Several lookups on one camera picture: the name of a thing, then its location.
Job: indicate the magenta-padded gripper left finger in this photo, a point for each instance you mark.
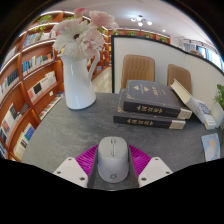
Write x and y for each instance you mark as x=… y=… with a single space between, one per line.
x=70 y=170

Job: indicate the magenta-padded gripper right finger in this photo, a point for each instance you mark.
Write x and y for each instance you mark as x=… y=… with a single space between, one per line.
x=155 y=170

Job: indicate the white computer mouse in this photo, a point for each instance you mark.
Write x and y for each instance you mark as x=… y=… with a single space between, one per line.
x=113 y=161

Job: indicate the pastel sun cloud mouse pad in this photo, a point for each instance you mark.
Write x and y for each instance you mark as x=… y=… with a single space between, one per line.
x=211 y=146

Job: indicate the thick dark hardcover book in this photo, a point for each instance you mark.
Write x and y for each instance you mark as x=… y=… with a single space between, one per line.
x=143 y=121
x=150 y=96

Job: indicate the thick white book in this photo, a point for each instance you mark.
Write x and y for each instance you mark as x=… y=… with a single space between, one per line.
x=183 y=93

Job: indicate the white jug vase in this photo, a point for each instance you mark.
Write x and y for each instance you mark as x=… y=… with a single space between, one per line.
x=78 y=86

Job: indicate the green plant in white pot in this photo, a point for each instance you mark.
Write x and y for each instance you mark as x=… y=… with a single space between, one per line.
x=218 y=113

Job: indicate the tan padded chair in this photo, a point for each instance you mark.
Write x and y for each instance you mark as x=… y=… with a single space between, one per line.
x=180 y=76
x=137 y=70

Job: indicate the orange lit bookshelf unit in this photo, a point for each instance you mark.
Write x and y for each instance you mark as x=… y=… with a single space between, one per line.
x=26 y=83

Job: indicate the white black-rimmed partition panel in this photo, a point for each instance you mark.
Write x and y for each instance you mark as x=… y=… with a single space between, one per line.
x=146 y=48

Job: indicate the large glass window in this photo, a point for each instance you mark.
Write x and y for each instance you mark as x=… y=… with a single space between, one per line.
x=211 y=56

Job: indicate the pink and white flowers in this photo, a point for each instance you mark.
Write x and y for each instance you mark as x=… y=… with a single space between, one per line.
x=78 y=36

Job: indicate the multi-bulb ceiling lamp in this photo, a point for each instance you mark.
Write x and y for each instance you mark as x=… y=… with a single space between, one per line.
x=140 y=20

